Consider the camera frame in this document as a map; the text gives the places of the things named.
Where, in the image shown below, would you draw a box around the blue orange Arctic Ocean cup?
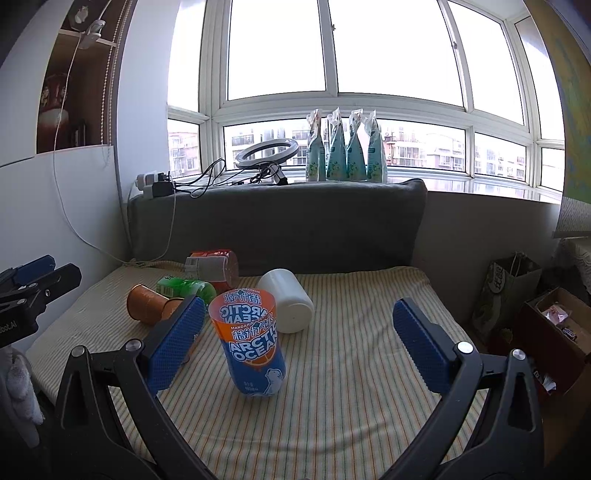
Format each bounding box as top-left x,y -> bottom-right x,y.
208,288 -> 287,397

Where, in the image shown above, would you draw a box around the teal refill pouch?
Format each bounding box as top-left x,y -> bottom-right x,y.
327,108 -> 346,181
346,109 -> 367,181
365,111 -> 388,183
305,109 -> 325,182

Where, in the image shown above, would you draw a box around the black power adapter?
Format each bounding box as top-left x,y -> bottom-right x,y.
151,181 -> 175,198

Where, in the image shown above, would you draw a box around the cardboard box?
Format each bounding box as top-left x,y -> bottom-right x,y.
524,287 -> 590,397

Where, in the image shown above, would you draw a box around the striped seat cushion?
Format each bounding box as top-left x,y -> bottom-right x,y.
25,260 -> 488,480

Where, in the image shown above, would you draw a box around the white power strip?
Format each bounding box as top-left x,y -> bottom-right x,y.
135,172 -> 171,199

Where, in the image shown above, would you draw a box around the black cables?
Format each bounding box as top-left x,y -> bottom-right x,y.
174,157 -> 279,199

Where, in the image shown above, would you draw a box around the wooden wall shelf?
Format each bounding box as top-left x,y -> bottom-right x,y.
36,1 -> 135,153

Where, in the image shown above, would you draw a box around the dark grey back cushion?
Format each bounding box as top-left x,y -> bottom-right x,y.
127,179 -> 428,276

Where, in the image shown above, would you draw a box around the white plastic cup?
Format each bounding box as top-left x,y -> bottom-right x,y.
256,268 -> 315,334

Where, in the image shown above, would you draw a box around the white charging cable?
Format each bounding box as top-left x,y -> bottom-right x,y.
51,4 -> 180,271

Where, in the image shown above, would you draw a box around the ring light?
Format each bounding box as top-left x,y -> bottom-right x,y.
235,138 -> 300,185

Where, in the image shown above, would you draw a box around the green cup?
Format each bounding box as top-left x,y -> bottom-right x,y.
156,276 -> 216,305

